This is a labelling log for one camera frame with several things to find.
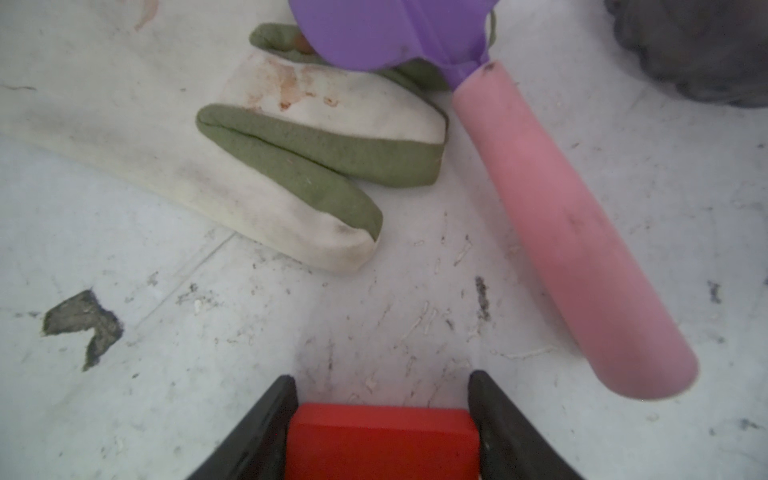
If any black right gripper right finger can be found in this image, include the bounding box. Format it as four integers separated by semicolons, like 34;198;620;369
468;370;582;480

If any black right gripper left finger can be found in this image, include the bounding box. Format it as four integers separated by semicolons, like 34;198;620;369
188;375;299;480

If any beige dirty cloth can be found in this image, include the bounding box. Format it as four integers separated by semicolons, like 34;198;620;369
1;1;449;272

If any purple glass vase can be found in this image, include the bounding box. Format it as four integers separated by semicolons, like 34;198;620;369
604;1;767;108

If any red wood block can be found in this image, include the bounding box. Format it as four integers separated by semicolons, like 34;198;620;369
284;403;480;480

